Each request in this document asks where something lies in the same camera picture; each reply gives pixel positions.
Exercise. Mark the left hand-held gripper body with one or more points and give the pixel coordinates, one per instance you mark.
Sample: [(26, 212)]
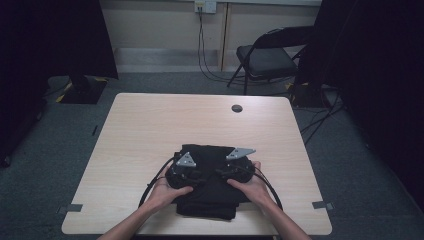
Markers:
[(181, 175)]

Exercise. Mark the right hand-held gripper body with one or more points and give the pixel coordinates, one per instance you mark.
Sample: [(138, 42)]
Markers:
[(241, 170)]

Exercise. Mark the black pants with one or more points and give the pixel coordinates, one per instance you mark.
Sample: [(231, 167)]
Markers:
[(213, 196)]

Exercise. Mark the person's right hand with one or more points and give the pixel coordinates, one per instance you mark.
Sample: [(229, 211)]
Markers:
[(255, 191)]

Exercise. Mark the person's left hand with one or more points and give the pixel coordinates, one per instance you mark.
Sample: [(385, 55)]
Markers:
[(163, 196)]

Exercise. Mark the grey round table grommet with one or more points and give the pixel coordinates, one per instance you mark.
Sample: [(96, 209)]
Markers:
[(237, 108)]

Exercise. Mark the grey tape strip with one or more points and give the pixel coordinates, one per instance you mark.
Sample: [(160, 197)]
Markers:
[(322, 205), (71, 208)]

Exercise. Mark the small black floor object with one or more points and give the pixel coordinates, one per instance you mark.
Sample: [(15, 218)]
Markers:
[(95, 130)]

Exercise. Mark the black stand base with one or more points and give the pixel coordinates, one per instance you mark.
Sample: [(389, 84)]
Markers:
[(85, 91), (306, 96)]

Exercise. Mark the black folding chair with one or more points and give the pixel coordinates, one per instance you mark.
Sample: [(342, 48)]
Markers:
[(266, 61)]

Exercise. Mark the black curtain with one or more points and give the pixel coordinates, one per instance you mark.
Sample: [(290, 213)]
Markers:
[(40, 50), (376, 83)]

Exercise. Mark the beige vertical wall trim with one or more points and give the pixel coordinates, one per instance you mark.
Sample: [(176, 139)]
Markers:
[(224, 36)]

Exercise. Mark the white wall socket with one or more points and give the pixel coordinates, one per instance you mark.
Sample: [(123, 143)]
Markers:
[(205, 6)]

